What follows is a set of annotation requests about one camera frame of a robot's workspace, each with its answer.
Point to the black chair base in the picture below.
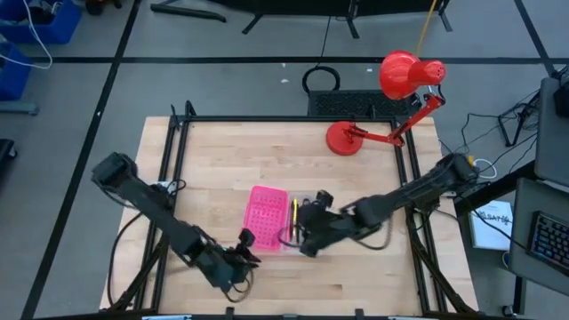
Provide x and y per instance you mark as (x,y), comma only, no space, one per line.
(5,153)

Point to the black desk device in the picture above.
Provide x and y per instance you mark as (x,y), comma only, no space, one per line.
(562,100)

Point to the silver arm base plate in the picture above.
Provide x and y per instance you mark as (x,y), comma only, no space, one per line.
(162,185)

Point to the red desk lamp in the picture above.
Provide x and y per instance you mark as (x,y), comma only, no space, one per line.
(344,138)

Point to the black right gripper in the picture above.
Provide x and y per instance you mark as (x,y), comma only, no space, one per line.
(331,224)

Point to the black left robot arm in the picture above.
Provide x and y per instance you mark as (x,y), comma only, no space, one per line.
(151,204)

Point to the large blue plastic bin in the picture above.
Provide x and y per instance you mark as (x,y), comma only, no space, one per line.
(62,26)

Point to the clear plastic box tray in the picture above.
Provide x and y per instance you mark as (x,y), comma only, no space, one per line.
(285,249)

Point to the small blue plastic bin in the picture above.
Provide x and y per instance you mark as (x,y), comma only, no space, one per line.
(13,80)

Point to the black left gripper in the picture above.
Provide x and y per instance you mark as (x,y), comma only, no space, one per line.
(231,266)

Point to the backlit black keyboard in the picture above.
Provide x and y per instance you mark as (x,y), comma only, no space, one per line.
(551,240)

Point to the white printed box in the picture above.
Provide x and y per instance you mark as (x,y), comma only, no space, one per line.
(489,235)

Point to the yellow highlighter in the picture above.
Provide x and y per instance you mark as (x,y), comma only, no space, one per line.
(295,218)

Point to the grey keyboard desk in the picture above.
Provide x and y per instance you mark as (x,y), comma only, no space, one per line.
(520,262)

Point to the black floor bar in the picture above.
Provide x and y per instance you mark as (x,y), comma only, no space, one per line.
(186,12)

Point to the black stand with legs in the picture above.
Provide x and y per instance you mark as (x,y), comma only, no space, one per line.
(311,5)

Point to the silver table edge bracket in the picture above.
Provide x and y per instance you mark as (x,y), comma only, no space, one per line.
(413,317)
(166,317)

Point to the black perforated mat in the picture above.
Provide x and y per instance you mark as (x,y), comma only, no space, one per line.
(347,104)

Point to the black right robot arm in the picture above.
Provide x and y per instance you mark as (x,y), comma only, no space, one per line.
(409,193)

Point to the yellow plug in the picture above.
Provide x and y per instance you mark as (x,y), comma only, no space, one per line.
(471,160)

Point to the pink perforated box lid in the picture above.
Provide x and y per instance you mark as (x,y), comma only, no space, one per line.
(266,218)

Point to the grey side desk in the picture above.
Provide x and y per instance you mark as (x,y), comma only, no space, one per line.
(551,142)

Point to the grey floor bar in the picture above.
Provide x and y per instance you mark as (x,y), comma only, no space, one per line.
(18,109)

